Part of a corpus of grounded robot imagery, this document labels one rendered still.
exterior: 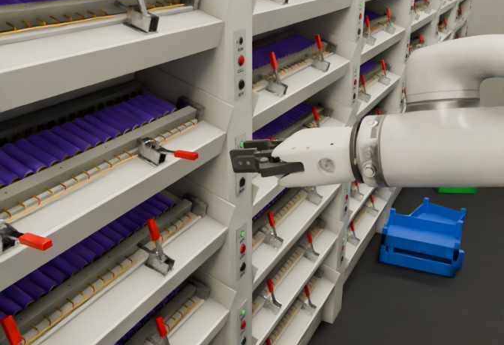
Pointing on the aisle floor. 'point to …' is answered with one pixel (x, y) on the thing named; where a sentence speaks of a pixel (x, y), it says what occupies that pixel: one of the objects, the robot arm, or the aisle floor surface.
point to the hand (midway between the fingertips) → (252, 155)
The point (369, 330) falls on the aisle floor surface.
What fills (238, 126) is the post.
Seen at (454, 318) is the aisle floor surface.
